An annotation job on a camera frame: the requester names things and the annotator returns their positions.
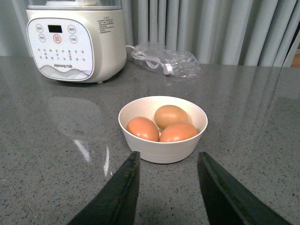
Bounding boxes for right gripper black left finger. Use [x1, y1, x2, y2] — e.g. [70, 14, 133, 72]
[69, 151, 140, 225]

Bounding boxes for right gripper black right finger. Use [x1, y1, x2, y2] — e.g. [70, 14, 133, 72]
[197, 152, 290, 225]

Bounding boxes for brown egg in bowl left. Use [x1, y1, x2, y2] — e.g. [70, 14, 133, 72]
[126, 117, 159, 142]

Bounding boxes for brown egg in bowl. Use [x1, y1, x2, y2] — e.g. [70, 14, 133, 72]
[126, 117, 159, 142]
[159, 122, 198, 143]

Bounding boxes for brown egg in bowl right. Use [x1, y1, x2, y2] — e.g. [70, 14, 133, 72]
[159, 122, 198, 143]

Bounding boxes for tan egg in bowl back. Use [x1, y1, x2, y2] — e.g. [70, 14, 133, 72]
[154, 105, 189, 130]

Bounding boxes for white bowl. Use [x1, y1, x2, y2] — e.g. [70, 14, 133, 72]
[118, 96, 208, 164]

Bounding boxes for clear plastic bag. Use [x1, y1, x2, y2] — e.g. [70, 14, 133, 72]
[126, 42, 201, 78]

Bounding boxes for white electric cooker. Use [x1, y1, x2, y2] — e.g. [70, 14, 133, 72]
[26, 0, 127, 83]

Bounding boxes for white power cable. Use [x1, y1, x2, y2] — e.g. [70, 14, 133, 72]
[125, 45, 173, 76]

